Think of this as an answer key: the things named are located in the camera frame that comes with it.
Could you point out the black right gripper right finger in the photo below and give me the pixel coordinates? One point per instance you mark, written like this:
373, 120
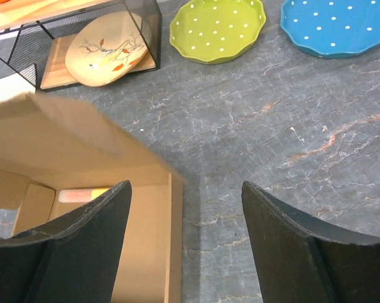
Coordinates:
300, 258

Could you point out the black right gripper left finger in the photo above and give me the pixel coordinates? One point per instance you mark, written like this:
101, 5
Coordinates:
72, 258

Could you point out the orange pink eraser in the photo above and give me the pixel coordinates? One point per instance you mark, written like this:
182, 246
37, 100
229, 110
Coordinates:
80, 195

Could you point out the brown cardboard box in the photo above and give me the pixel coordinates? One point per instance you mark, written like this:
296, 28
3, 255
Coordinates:
48, 144

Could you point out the beige leaf pattern plate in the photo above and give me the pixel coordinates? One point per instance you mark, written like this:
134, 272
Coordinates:
106, 49

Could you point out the blue dotted plate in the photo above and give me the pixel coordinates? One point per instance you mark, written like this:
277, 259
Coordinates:
335, 29

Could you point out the green dotted plate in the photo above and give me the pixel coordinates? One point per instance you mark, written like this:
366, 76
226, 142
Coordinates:
215, 32

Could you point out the black wire wooden shelf rack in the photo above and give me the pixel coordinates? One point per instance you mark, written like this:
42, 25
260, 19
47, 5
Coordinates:
45, 29

